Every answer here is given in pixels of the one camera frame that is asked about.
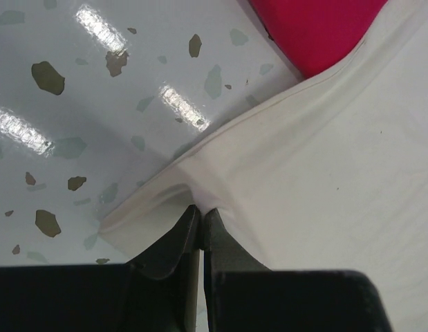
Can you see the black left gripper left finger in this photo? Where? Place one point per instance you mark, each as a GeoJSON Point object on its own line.
{"type": "Point", "coordinates": [154, 291]}

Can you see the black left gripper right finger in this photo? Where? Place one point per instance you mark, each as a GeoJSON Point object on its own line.
{"type": "Point", "coordinates": [244, 295]}

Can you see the cream white t-shirt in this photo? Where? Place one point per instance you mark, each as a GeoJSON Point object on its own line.
{"type": "Point", "coordinates": [330, 174]}

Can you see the folded red t-shirt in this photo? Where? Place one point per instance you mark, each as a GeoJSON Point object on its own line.
{"type": "Point", "coordinates": [315, 34]}

